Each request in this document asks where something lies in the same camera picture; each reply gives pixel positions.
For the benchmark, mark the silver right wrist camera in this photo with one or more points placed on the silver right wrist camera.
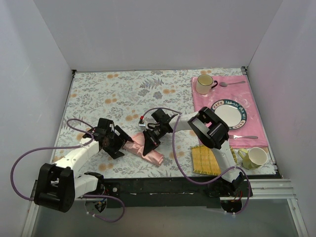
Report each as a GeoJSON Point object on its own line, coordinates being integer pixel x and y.
{"type": "Point", "coordinates": [142, 123]}

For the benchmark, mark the small silver spoon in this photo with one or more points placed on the small silver spoon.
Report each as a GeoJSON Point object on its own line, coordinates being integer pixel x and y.
{"type": "Point", "coordinates": [224, 84]}

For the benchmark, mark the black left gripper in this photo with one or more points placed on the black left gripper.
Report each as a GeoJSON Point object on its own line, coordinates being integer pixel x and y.
{"type": "Point", "coordinates": [114, 142]}

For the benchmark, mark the floral patterned tablecloth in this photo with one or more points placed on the floral patterned tablecloth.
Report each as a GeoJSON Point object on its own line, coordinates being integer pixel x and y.
{"type": "Point", "coordinates": [123, 97]}

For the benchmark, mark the yellow green mug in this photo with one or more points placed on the yellow green mug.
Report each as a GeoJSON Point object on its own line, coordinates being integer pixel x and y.
{"type": "Point", "coordinates": [253, 158]}

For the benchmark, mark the white plate green rim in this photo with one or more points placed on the white plate green rim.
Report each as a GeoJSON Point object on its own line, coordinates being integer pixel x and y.
{"type": "Point", "coordinates": [231, 112]}

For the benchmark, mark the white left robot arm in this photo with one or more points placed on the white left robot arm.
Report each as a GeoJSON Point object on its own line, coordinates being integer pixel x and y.
{"type": "Point", "coordinates": [60, 183]}

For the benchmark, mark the aluminium frame rail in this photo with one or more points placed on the aluminium frame rail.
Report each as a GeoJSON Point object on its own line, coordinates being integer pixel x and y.
{"type": "Point", "coordinates": [272, 211]}

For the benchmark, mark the pink floral placemat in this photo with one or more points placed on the pink floral placemat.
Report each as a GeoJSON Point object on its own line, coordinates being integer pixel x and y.
{"type": "Point", "coordinates": [242, 94]}

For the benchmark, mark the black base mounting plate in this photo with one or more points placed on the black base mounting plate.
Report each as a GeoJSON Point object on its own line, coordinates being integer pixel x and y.
{"type": "Point", "coordinates": [170, 192]}

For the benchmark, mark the yellow bamboo tray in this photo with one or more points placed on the yellow bamboo tray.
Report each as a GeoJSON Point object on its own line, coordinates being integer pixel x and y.
{"type": "Point", "coordinates": [204, 161]}

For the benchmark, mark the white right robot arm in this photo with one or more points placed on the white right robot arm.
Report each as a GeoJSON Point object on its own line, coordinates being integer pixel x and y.
{"type": "Point", "coordinates": [212, 131]}

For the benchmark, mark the white mug black rim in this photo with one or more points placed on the white mug black rim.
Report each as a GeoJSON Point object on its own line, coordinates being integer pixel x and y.
{"type": "Point", "coordinates": [205, 83]}

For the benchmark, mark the peach satin napkin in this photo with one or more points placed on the peach satin napkin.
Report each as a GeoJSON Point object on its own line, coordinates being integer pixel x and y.
{"type": "Point", "coordinates": [137, 147]}

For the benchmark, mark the silver fork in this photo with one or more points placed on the silver fork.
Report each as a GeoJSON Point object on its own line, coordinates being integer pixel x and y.
{"type": "Point", "coordinates": [246, 137]}

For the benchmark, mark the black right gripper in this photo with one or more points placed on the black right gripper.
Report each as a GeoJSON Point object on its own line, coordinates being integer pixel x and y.
{"type": "Point", "coordinates": [151, 138]}

